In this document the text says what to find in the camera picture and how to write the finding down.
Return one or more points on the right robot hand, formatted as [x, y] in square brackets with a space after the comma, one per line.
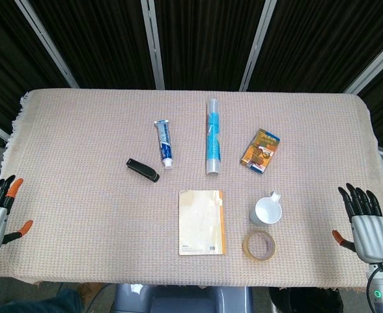
[372, 236]

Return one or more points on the black stapler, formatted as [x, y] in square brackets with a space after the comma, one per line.
[142, 170]

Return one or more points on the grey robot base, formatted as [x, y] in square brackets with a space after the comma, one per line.
[181, 298]

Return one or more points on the beige orange notebook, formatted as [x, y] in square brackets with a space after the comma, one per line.
[202, 222]

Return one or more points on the beige woven tablecloth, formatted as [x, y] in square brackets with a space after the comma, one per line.
[97, 212]

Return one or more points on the white plastic cup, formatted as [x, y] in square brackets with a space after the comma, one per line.
[265, 211]

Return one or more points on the clear packing tape roll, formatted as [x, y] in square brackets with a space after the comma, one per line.
[259, 244]

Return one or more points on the orange snack packet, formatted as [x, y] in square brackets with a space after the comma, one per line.
[260, 151]

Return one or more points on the clear plastic wrap roll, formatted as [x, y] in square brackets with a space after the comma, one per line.
[213, 137]

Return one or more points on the blue-white toothpaste tube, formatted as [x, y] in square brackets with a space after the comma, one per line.
[164, 143]

